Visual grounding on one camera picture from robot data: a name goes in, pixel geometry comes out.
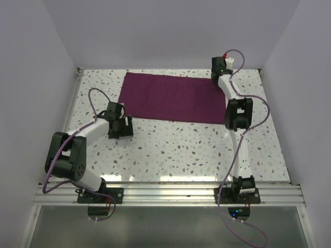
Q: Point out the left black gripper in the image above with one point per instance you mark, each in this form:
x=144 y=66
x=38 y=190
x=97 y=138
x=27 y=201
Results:
x=127 y=131

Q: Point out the purple cloth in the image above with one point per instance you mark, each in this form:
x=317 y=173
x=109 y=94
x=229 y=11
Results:
x=172 y=98

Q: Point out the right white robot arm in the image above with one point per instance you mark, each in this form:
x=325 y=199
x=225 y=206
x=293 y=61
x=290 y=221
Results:
x=237 y=120

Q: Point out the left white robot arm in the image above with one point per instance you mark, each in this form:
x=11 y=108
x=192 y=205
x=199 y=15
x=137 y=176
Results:
x=67 y=156

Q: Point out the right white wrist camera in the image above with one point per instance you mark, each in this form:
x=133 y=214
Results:
x=229 y=62

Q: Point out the aluminium front rail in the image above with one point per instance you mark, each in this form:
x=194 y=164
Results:
x=186 y=194

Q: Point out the aluminium rail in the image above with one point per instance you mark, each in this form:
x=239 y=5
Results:
x=186 y=194
x=72 y=100

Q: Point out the aluminium left rail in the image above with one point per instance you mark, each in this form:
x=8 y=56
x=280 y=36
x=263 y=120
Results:
x=72 y=100

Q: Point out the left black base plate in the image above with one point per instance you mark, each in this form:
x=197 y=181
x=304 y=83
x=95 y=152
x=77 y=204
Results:
x=108 y=195

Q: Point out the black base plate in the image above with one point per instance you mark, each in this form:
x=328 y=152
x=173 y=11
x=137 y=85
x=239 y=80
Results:
x=108 y=195
x=229 y=197

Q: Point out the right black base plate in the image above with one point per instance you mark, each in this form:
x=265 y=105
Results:
x=229 y=197

